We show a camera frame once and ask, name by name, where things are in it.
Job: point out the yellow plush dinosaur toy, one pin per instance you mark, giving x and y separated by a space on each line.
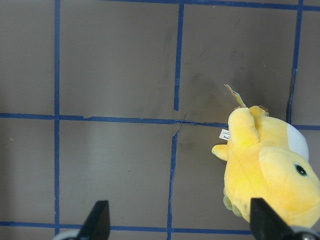
268 158

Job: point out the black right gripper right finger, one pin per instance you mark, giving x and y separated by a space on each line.
266 224

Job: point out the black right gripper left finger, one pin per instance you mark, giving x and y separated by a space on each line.
97 225

